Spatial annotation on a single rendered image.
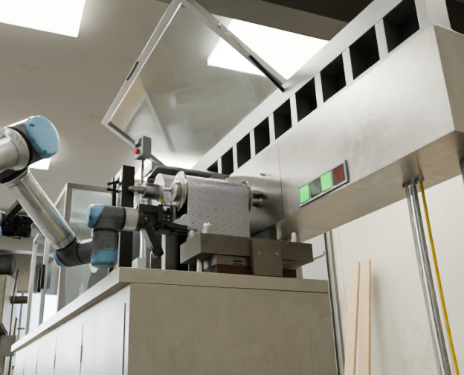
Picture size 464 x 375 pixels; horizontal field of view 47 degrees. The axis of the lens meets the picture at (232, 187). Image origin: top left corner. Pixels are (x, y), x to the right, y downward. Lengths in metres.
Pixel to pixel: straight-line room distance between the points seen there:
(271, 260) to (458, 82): 0.72
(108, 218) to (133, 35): 2.58
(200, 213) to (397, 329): 3.05
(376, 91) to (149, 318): 0.88
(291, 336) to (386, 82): 0.76
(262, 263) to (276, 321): 0.18
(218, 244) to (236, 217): 0.30
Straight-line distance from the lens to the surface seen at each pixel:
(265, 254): 1.64
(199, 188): 1.85
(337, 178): 1.63
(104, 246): 1.64
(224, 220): 1.85
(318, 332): 1.65
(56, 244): 1.71
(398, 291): 4.61
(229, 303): 1.50
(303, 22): 3.32
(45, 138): 1.50
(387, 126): 1.51
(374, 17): 1.68
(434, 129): 1.39
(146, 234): 1.71
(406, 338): 4.56
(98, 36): 4.15
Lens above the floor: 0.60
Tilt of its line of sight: 20 degrees up
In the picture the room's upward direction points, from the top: 2 degrees counter-clockwise
